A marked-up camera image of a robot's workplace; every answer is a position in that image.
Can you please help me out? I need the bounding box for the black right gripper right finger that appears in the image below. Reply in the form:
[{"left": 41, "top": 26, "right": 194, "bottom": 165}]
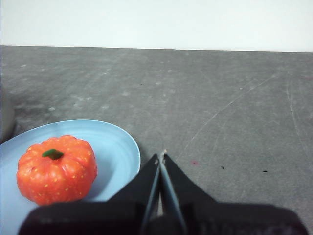
[{"left": 160, "top": 153, "right": 309, "bottom": 235}]

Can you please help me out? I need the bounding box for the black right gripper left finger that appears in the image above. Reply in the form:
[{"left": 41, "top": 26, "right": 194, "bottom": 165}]
[{"left": 18, "top": 153, "right": 161, "bottom": 235}]

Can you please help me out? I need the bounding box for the orange pumpkin with green stem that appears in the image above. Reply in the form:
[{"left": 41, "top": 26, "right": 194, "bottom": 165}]
[{"left": 16, "top": 135, "right": 98, "bottom": 206}]

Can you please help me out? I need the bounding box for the blue plate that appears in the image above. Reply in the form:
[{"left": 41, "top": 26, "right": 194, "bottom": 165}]
[{"left": 0, "top": 119, "right": 142, "bottom": 235}]

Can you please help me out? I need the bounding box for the pale green electric steamer pot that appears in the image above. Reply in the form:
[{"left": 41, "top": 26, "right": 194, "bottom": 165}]
[{"left": 0, "top": 83, "right": 17, "bottom": 145}]

